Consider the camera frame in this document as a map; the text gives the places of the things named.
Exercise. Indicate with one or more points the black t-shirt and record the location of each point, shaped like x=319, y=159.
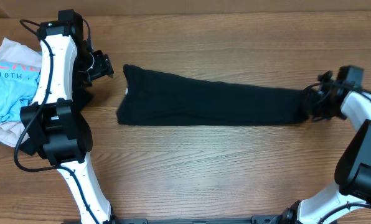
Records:
x=163, y=99

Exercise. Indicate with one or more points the light blue printed t-shirt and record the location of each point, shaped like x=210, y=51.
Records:
x=18, y=86

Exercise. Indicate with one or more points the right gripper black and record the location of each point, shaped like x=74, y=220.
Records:
x=310, y=112

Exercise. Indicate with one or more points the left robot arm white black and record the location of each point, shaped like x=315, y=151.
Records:
x=54, y=121

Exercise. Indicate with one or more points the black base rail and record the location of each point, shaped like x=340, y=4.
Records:
x=256, y=219

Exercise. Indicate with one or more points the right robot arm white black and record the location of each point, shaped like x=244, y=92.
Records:
x=351, y=189

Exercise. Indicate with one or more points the beige folded garment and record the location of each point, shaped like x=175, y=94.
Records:
x=11, y=51

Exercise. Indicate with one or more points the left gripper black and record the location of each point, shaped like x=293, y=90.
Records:
x=104, y=67

